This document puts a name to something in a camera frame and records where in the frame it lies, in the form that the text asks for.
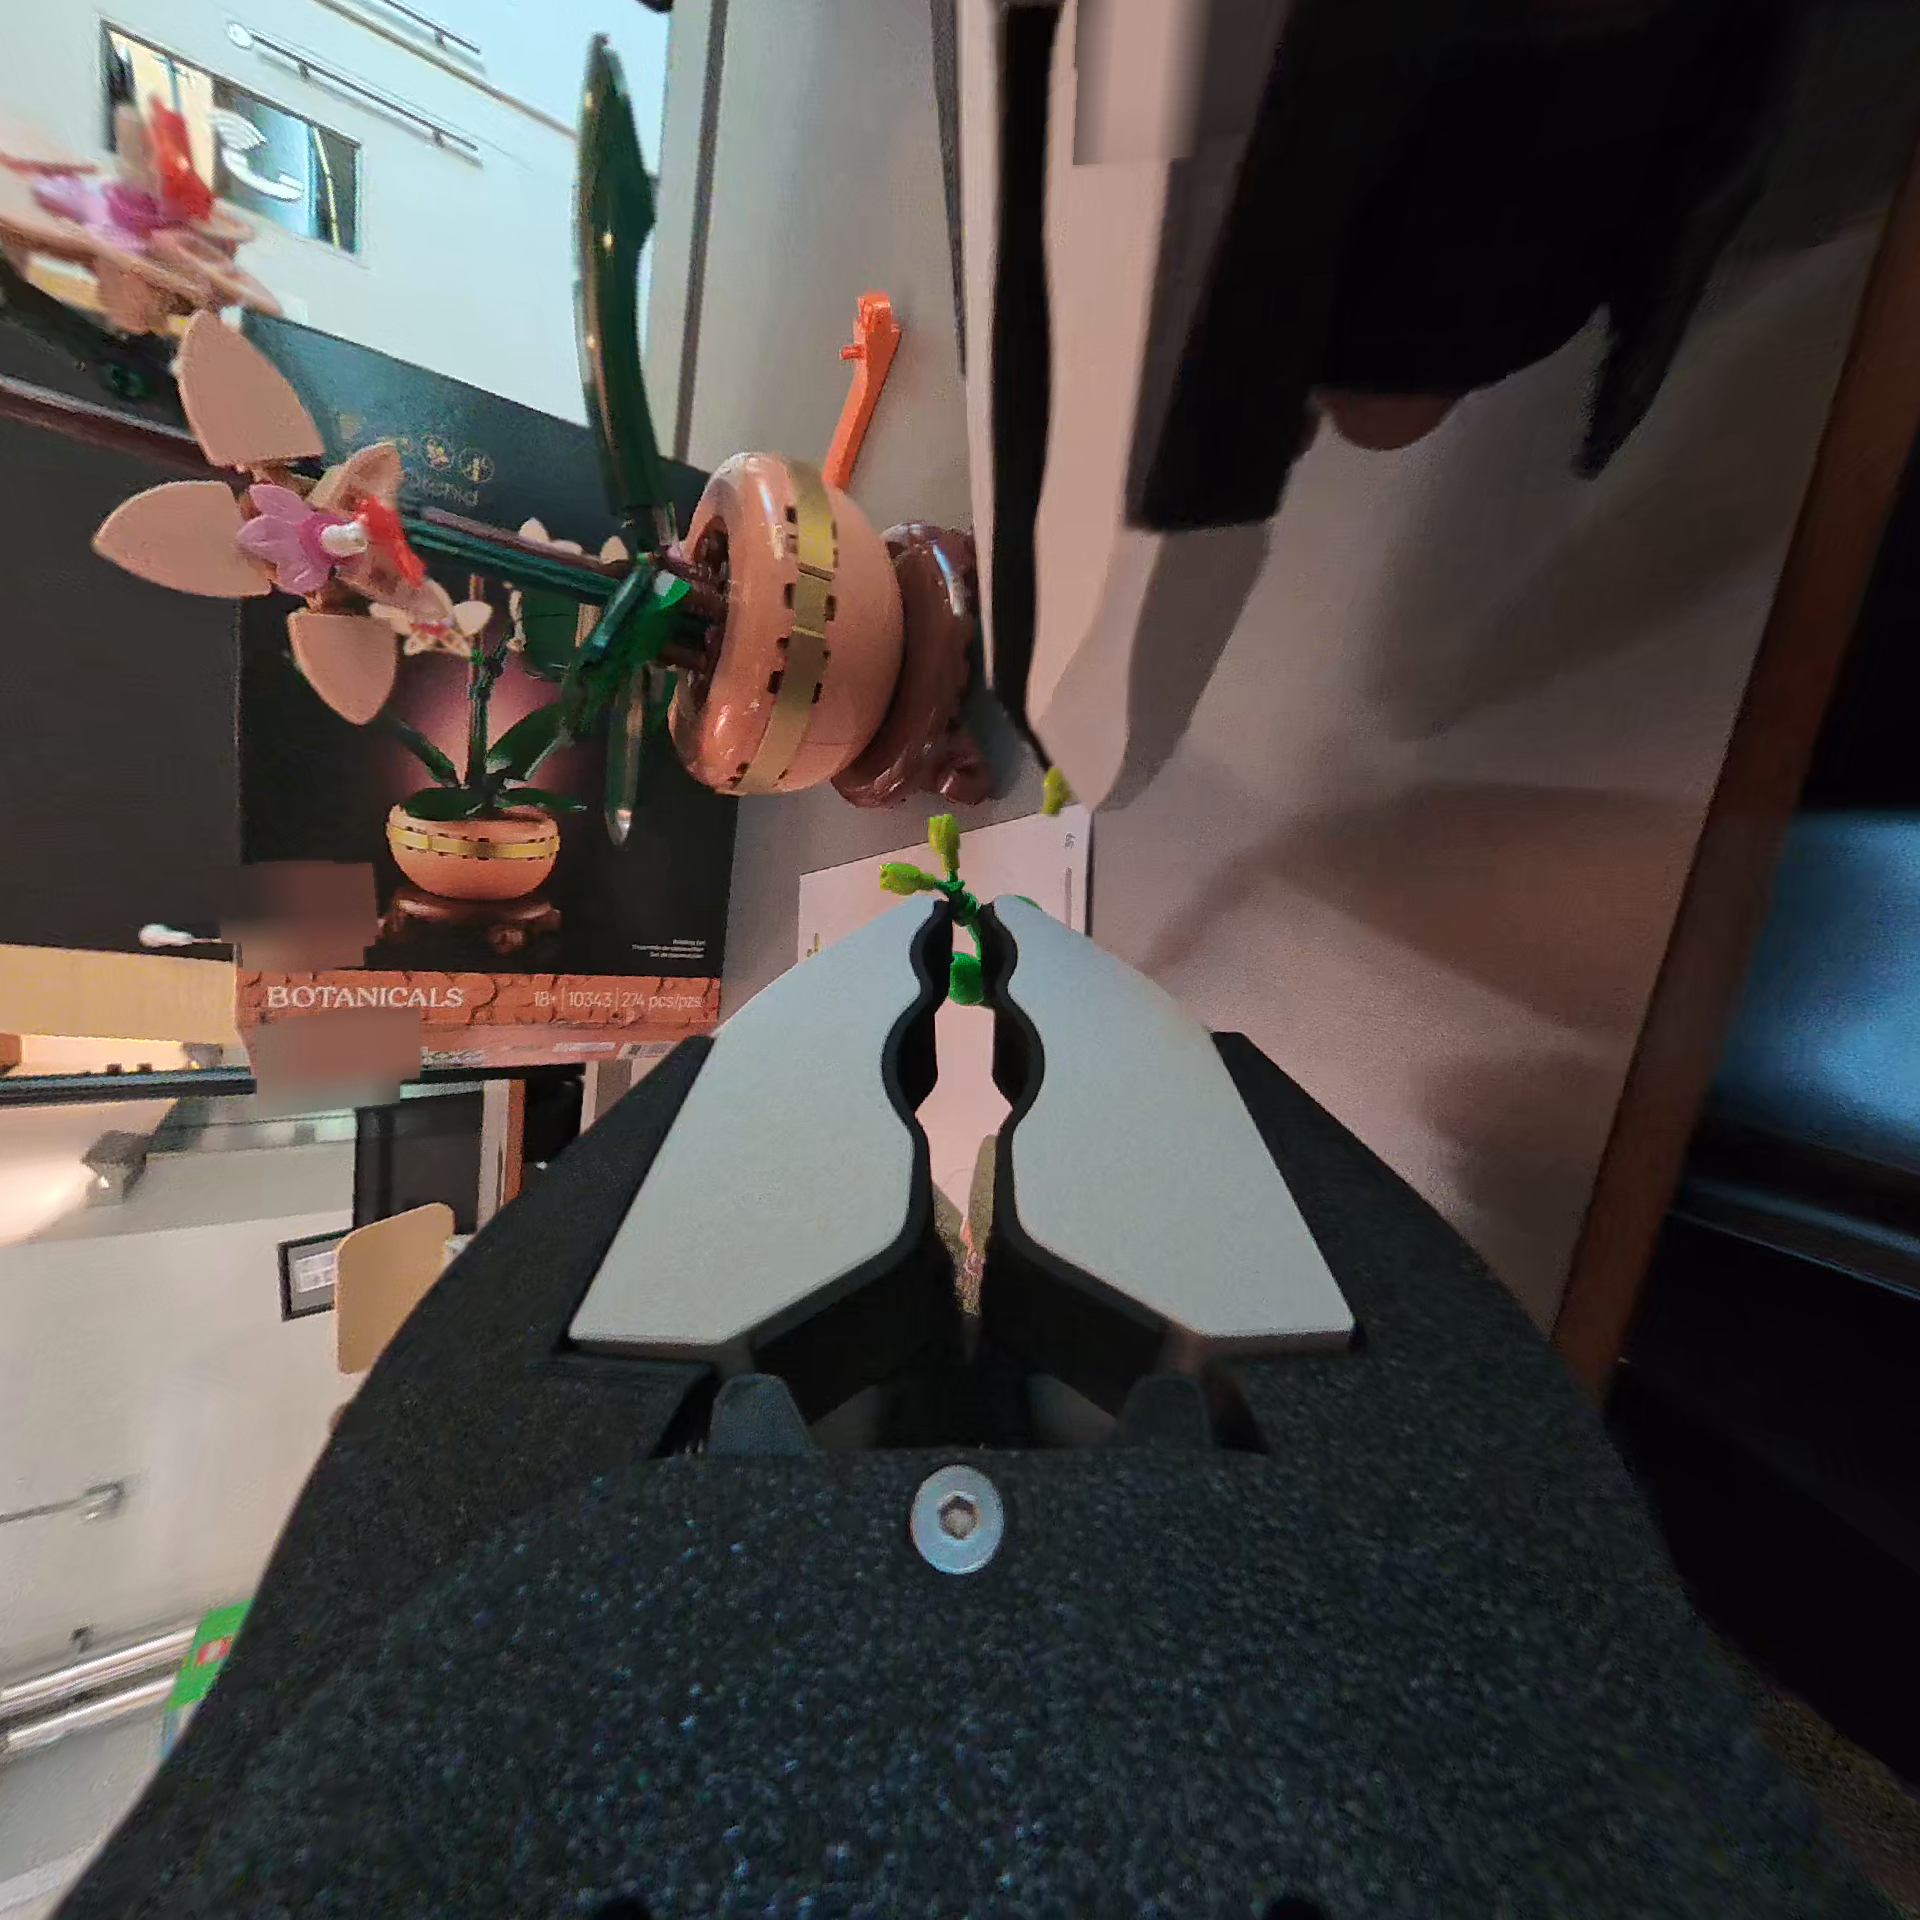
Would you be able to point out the chair with wooden back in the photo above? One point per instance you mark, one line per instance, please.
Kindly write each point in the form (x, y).
(388, 1282)

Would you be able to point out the blue padded seat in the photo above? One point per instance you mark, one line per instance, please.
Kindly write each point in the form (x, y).
(1822, 973)

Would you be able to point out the person's right hand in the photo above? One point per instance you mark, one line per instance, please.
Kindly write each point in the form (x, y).
(1381, 420)

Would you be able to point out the dark printed toy set box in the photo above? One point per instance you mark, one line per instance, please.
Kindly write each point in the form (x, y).
(598, 901)

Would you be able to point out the toy brick orchid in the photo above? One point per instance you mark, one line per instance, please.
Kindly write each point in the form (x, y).
(763, 645)

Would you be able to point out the green box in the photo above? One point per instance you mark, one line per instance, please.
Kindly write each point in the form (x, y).
(205, 1665)

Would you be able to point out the orange brick separator tool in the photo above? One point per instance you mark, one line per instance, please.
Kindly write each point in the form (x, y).
(862, 398)

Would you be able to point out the green toy bud stem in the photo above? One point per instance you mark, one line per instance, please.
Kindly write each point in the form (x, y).
(964, 973)

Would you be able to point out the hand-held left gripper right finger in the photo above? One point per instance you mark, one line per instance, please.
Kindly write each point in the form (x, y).
(1170, 1184)

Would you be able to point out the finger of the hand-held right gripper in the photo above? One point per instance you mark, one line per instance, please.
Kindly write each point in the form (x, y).
(1141, 598)

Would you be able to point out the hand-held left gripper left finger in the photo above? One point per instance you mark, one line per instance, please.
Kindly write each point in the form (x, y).
(780, 1170)

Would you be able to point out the white instruction booklet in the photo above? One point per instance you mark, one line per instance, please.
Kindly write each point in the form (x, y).
(854, 915)

